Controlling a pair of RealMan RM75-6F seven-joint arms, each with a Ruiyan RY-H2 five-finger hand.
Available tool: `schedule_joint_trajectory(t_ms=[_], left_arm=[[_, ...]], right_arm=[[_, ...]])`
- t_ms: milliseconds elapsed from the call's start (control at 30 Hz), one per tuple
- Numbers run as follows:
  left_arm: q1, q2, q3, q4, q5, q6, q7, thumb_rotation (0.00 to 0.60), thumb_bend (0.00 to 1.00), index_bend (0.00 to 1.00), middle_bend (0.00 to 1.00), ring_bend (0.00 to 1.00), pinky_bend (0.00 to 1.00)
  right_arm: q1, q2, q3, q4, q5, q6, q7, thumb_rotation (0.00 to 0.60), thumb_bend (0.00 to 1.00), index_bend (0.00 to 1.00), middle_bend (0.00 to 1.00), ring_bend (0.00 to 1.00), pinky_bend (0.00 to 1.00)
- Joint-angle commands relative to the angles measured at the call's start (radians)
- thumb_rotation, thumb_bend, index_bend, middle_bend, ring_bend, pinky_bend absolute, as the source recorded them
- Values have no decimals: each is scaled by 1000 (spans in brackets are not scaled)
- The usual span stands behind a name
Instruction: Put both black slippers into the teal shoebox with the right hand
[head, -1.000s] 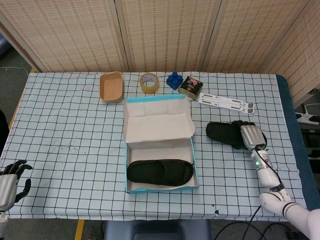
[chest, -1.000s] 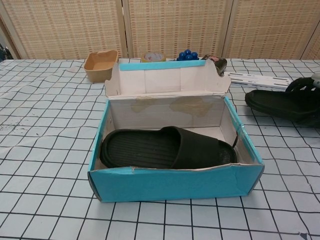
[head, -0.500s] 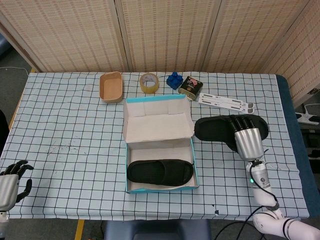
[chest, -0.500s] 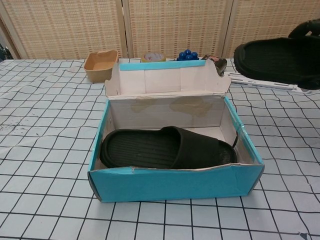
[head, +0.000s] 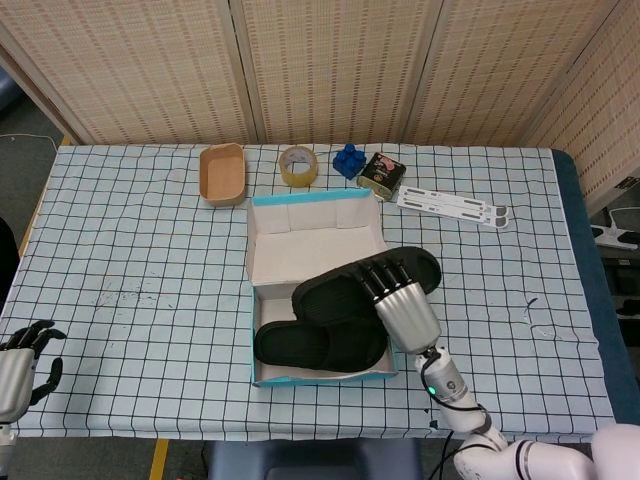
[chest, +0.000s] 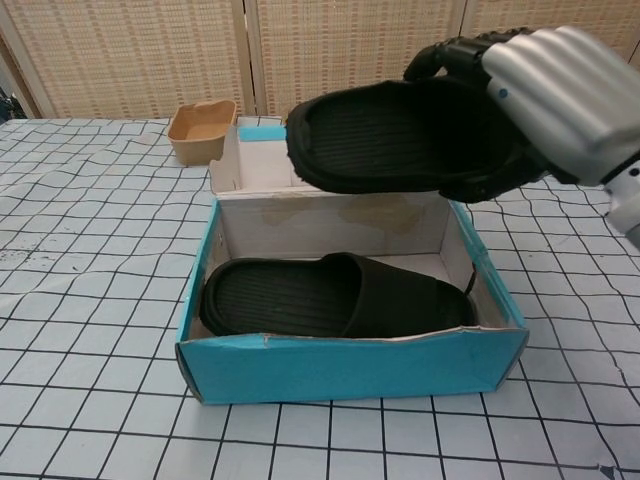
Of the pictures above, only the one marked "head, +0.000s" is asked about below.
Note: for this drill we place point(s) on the white black checkered tablecloth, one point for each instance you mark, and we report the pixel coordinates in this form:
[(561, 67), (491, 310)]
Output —
[(125, 250)]

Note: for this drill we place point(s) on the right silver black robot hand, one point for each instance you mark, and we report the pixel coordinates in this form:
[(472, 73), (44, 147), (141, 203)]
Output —
[(407, 320)]

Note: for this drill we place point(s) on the dark blue stool seat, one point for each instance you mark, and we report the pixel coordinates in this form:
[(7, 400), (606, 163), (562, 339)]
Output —
[(310, 460)]

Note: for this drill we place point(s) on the bamboo folding screen panel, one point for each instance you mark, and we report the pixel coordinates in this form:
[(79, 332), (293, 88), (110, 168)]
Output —
[(125, 65), (615, 125), (340, 65), (500, 65)]

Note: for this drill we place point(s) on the dark tin can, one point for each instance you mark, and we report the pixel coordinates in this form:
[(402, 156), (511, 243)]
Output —
[(382, 175)]

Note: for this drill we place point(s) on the blue padded table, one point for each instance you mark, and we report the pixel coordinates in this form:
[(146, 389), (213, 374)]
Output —
[(590, 260)]

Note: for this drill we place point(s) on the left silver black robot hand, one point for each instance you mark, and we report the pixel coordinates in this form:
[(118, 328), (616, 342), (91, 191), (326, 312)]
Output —
[(12, 375)]

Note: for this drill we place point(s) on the white chair base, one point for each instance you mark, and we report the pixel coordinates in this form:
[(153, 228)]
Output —
[(617, 235)]

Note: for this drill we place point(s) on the black rubber slipper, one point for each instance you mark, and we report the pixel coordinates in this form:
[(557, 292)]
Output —
[(300, 345), (330, 300)]

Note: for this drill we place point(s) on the brown paper tray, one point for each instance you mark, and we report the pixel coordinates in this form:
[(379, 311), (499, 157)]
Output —
[(222, 175)]

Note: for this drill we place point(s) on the white folding stand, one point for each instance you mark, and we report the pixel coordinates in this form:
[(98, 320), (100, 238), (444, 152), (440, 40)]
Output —
[(450, 205)]

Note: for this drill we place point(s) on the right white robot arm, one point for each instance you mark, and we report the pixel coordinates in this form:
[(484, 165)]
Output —
[(450, 385)]

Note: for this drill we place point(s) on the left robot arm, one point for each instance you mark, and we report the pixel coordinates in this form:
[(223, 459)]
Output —
[(5, 445)]

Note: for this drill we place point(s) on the blue cardboard shoe box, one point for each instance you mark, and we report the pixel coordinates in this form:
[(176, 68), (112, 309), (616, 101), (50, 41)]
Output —
[(300, 250)]

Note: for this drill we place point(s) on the blue ball cluster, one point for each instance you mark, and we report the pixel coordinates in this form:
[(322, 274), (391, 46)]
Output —
[(349, 162)]

